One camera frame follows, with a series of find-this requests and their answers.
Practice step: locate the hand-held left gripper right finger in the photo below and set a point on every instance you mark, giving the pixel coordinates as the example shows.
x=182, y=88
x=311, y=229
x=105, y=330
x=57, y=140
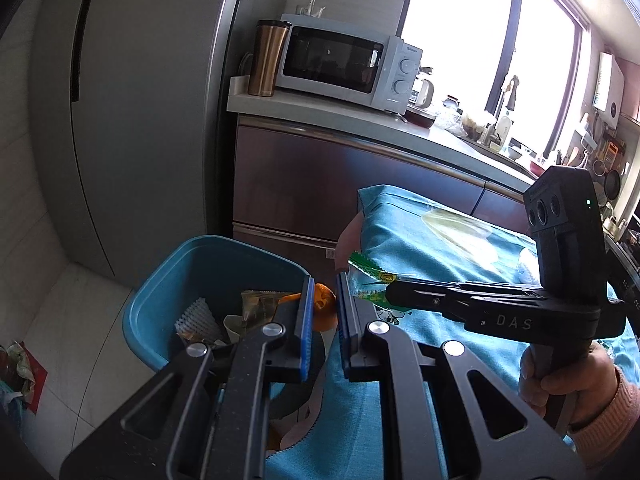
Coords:
x=343, y=325

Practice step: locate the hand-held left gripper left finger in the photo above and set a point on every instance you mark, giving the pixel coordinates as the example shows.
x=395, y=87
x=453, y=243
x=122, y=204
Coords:
x=307, y=330

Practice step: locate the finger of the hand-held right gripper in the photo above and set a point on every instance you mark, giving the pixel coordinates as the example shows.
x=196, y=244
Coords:
x=425, y=296

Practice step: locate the orange peel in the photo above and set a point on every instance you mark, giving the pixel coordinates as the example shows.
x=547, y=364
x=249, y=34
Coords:
x=324, y=305

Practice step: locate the green snack wrapper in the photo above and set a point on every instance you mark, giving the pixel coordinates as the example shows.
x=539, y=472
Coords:
x=367, y=280

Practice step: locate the wide gold snack wrapper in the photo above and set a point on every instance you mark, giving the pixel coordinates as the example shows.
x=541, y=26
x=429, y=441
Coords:
x=260, y=305

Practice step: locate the white foam fruit net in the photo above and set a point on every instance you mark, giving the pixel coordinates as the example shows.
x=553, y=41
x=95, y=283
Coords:
x=197, y=317

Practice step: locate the blue trash bin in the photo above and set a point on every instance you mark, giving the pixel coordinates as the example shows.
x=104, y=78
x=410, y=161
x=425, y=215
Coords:
x=165, y=280

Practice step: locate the person's right forearm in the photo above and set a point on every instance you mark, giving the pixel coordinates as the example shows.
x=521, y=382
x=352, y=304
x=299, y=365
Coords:
x=625, y=420

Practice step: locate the person's right hand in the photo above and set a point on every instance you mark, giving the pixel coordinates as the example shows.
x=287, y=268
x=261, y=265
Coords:
x=595, y=380

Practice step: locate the blue flower-print tablecloth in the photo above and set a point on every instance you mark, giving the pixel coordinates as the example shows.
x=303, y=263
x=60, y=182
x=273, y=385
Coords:
x=415, y=240

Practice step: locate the pink undercloth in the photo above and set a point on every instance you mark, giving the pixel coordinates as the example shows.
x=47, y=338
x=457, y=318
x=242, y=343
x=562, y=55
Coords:
x=350, y=240

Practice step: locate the black frying pan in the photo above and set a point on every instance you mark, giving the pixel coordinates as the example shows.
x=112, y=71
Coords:
x=613, y=182

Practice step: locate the pink bowl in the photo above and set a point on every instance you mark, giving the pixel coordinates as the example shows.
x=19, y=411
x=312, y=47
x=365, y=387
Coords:
x=537, y=166

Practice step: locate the white dish soap bottle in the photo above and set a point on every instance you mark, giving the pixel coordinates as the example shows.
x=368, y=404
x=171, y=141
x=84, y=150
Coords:
x=502, y=132

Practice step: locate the glass jar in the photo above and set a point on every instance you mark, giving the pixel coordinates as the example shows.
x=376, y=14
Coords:
x=477, y=125

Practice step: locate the white water heater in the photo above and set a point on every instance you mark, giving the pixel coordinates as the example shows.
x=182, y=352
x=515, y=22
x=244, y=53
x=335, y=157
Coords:
x=610, y=90

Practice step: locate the clear plastic bag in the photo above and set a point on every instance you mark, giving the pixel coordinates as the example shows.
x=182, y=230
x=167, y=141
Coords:
x=450, y=120

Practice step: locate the dark red bowl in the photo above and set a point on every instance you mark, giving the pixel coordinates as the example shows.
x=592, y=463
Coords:
x=420, y=117

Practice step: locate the metal faucet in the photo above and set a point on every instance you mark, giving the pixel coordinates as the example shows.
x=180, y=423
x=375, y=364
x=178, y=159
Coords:
x=511, y=87

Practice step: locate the glass kettle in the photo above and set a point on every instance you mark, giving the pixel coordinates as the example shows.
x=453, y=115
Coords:
x=424, y=92

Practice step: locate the kitchen window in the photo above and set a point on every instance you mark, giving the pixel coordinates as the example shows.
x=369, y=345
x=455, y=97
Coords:
x=460, y=35

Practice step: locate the white microwave oven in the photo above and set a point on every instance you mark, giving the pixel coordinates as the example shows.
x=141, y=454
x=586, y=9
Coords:
x=330, y=60

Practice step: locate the grey refrigerator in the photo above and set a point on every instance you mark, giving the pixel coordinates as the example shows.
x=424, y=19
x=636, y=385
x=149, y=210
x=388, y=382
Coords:
x=150, y=110

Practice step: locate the copper thermos mug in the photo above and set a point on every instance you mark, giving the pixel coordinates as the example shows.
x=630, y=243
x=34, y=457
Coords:
x=267, y=60

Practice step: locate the red paper sheet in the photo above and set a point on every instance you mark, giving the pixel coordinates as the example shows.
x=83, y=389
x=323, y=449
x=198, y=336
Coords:
x=37, y=380

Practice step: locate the crumpled plastic bag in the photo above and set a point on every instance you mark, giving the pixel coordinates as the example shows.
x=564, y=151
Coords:
x=17, y=365

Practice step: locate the small white ornament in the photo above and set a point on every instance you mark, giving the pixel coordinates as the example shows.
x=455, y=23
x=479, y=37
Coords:
x=312, y=9

